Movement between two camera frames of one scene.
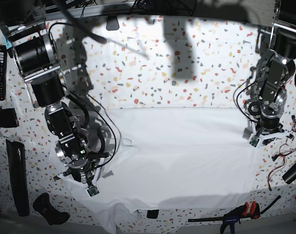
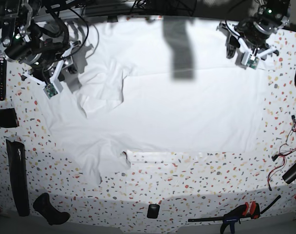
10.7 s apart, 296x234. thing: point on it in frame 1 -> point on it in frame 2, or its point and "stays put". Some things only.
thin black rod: (278, 197) stays put
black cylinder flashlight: (294, 171) stays put
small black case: (153, 214) stays put
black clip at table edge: (112, 23) stays put
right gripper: (265, 128) -> (235, 46)
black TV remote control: (0, 69) stays put
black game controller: (42, 204) stays put
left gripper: (83, 167) -> (48, 74)
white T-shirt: (168, 158) -> (160, 88)
